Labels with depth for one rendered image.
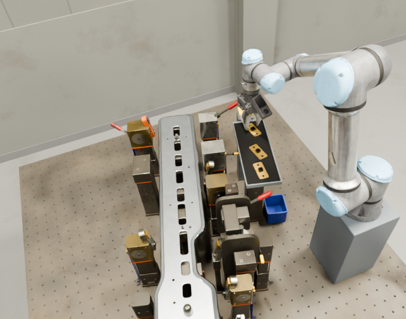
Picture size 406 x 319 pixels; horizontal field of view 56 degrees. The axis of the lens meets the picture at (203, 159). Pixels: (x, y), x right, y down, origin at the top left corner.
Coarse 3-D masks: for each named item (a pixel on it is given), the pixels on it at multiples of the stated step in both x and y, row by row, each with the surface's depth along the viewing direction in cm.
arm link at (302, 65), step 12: (372, 48) 101; (384, 48) 103; (288, 60) 139; (300, 60) 134; (312, 60) 127; (324, 60) 122; (384, 60) 100; (300, 72) 134; (312, 72) 129; (384, 72) 100
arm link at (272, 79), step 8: (264, 64) 138; (280, 64) 137; (256, 72) 137; (264, 72) 135; (272, 72) 134; (280, 72) 136; (288, 72) 137; (256, 80) 138; (264, 80) 134; (272, 80) 132; (280, 80) 134; (288, 80) 140; (264, 88) 136; (272, 88) 134; (280, 88) 136
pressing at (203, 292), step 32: (160, 128) 195; (192, 128) 193; (160, 160) 180; (192, 160) 178; (160, 192) 167; (192, 192) 165; (160, 224) 156; (192, 224) 154; (192, 256) 144; (160, 288) 137; (192, 288) 136
